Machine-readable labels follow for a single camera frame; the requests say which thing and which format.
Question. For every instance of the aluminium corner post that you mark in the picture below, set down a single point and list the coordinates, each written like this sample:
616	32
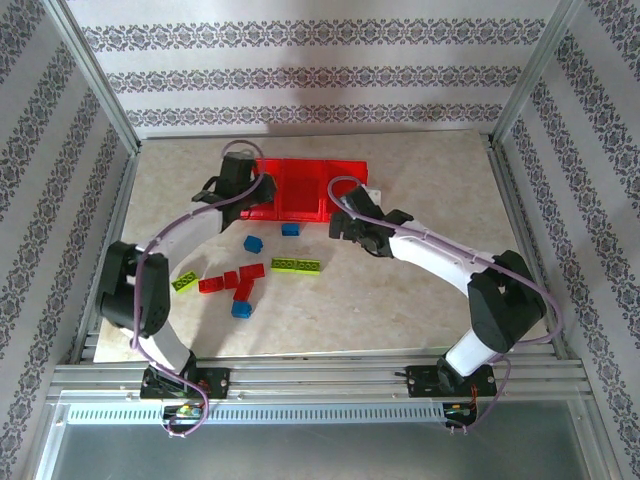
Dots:
534	75
95	75

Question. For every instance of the green lego brick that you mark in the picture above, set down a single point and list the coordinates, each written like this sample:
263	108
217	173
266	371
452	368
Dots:
308	267
284	264
184	281

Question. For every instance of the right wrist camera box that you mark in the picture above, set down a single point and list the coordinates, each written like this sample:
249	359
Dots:
372	195

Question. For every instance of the blue lego brick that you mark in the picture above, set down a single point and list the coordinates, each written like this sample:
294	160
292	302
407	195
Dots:
241	309
290	229
254	243

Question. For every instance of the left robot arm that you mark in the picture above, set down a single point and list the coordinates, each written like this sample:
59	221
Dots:
135	290

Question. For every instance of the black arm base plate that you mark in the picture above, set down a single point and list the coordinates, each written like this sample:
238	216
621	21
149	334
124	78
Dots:
420	382
220	384

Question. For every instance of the aluminium side rail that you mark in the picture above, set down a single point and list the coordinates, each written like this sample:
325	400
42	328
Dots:
520	225
111	220

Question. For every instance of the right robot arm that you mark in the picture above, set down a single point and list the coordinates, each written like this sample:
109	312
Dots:
500	305

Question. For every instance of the wide aluminium mounting beam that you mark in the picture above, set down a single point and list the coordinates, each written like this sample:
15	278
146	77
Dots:
320	380

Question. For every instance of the grey metal sheet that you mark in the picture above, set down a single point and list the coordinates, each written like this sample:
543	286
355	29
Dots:
320	455

